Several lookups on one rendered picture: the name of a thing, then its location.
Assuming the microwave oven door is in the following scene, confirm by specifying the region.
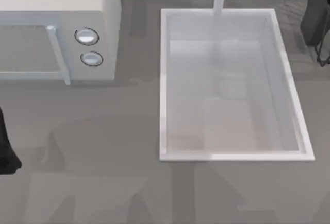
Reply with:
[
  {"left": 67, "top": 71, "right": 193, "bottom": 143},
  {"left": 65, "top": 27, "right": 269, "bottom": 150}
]
[{"left": 0, "top": 24, "right": 65, "bottom": 80}]

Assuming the large microwave knob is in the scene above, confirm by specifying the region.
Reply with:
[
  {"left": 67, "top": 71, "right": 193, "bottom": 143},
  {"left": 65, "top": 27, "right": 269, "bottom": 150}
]
[{"left": 74, "top": 27, "right": 100, "bottom": 46}]

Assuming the microwave door handle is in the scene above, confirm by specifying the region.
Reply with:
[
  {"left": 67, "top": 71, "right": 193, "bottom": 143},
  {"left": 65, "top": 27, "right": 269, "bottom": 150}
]
[{"left": 46, "top": 25, "right": 72, "bottom": 85}]

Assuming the white sink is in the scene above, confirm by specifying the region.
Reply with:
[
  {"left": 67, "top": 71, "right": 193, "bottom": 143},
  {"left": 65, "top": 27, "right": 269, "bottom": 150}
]
[{"left": 159, "top": 8, "right": 316, "bottom": 162}]

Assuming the pale microwave oven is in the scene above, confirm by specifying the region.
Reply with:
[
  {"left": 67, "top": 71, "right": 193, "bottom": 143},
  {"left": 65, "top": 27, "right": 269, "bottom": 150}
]
[{"left": 0, "top": 0, "right": 122, "bottom": 85}]

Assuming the small microwave knob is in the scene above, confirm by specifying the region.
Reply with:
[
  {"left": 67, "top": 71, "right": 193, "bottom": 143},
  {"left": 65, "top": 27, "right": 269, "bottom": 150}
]
[{"left": 80, "top": 50, "right": 104, "bottom": 67}]

